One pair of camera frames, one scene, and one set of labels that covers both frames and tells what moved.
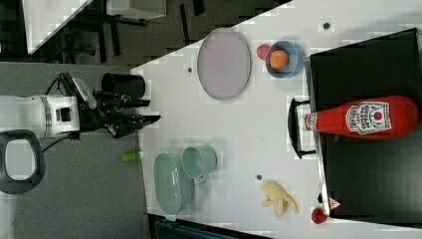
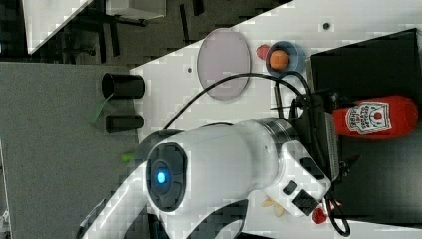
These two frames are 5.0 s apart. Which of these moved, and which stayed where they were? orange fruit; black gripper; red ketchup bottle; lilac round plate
Moved: black gripper
Stayed: orange fruit; red ketchup bottle; lilac round plate
